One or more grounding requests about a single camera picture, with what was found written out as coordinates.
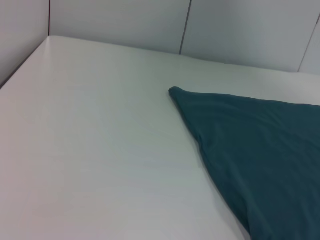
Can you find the dark teal shirt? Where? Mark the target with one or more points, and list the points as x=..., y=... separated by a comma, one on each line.
x=262, y=155

